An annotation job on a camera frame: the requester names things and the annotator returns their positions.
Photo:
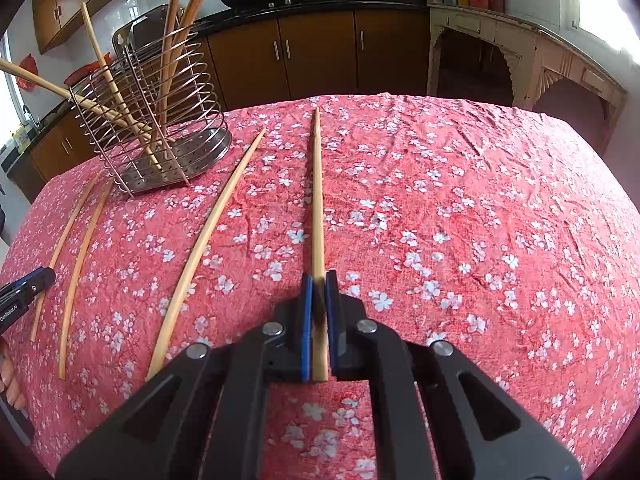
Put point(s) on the white framed window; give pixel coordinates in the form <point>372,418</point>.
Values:
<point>610,0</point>

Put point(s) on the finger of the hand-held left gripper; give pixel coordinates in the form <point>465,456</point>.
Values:
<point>31,284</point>

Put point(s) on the yellow detergent bottle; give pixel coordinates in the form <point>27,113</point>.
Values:
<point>21,139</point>

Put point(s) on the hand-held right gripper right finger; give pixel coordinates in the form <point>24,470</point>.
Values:
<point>331,330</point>

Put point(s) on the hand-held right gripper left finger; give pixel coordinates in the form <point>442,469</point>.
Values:
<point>306,330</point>

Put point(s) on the sliding window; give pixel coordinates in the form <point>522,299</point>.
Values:
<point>4,100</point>

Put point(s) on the brown base cabinets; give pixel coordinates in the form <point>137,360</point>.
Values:
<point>320,55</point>

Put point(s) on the black kitchen countertop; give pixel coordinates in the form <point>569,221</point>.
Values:
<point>400,0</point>

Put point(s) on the red basin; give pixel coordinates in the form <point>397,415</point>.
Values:
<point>84,71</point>

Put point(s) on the person's left hand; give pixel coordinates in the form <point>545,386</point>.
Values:
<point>10,380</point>

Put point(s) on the black gas stove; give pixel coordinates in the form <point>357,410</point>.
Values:
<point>310,1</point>

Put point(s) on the cream wooden side table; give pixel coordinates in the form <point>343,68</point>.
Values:
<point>550,55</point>

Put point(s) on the hanging red plastic bag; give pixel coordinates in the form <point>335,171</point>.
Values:
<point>27,72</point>

